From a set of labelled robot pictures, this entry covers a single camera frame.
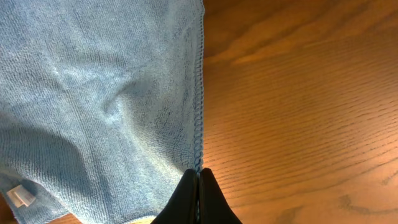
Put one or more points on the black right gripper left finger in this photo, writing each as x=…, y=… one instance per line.
x=182, y=205

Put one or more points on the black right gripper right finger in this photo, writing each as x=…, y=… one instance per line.
x=213, y=206

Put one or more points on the blue microfiber cloth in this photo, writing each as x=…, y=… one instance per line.
x=101, y=105

